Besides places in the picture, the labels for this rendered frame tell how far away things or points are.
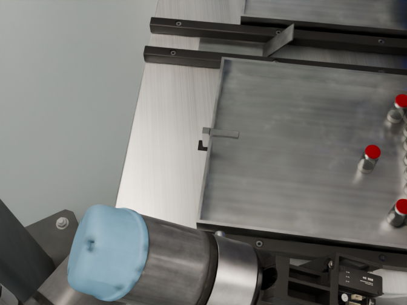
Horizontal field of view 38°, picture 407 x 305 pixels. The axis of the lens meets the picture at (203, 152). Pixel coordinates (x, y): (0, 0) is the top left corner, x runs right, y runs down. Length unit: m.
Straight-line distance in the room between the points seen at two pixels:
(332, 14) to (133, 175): 0.41
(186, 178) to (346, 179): 0.22
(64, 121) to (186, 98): 1.09
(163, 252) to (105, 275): 0.05
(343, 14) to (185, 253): 0.60
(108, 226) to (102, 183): 1.34
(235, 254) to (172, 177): 0.33
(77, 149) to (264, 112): 1.09
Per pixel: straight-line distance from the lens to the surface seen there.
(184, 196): 0.82
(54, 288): 0.58
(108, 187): 1.81
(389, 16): 1.01
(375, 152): 0.82
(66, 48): 2.11
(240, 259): 0.51
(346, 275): 0.55
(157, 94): 0.90
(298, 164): 0.84
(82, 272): 0.48
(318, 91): 0.90
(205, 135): 0.81
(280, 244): 0.77
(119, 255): 0.48
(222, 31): 0.94
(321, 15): 0.99
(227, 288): 0.51
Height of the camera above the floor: 1.63
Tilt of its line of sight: 63 degrees down
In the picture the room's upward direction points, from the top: 3 degrees counter-clockwise
